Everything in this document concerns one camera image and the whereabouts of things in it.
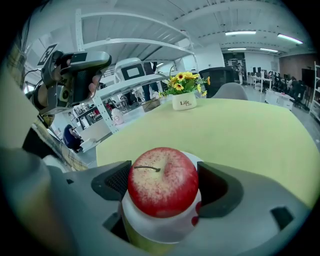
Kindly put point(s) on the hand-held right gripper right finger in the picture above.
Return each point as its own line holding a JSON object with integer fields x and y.
{"x": 250, "y": 205}

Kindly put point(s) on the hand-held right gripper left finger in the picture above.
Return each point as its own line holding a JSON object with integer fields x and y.
{"x": 85, "y": 200}

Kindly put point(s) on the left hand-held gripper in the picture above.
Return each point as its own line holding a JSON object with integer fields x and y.
{"x": 56, "y": 100}

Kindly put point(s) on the white plate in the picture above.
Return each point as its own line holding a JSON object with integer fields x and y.
{"x": 155, "y": 228}

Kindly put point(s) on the red apple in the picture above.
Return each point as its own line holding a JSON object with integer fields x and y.
{"x": 162, "y": 190}

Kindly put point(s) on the person's left forearm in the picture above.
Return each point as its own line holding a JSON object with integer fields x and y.
{"x": 41, "y": 96}

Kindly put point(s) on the person's left hand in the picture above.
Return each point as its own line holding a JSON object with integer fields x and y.
{"x": 58, "y": 72}

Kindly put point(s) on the white device with dark screen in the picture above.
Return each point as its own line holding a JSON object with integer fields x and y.
{"x": 131, "y": 72}

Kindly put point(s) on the white metal shelving unit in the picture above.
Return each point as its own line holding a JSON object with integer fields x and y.
{"x": 130, "y": 42}

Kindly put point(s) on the brown box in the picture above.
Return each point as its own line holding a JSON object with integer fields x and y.
{"x": 151, "y": 105}

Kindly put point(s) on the table with yellow-green cloth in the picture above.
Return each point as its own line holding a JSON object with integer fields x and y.
{"x": 237, "y": 130}

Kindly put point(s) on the white pot of sunflowers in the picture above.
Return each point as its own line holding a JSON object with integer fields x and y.
{"x": 184, "y": 102}

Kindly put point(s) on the white low cabinet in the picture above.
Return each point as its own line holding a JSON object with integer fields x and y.
{"x": 278, "y": 100}

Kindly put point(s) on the grey shell chair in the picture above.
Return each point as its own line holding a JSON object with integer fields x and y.
{"x": 231, "y": 91}

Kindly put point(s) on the black mesh office chair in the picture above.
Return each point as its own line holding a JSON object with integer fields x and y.
{"x": 217, "y": 77}

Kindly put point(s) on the white office desk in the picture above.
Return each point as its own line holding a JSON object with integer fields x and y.
{"x": 260, "y": 81}

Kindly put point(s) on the white storage rack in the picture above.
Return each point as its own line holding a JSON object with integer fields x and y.
{"x": 315, "y": 95}

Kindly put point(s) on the ceiling strip light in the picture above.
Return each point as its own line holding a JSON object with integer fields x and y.
{"x": 237, "y": 49}
{"x": 268, "y": 50}
{"x": 290, "y": 39}
{"x": 240, "y": 33}

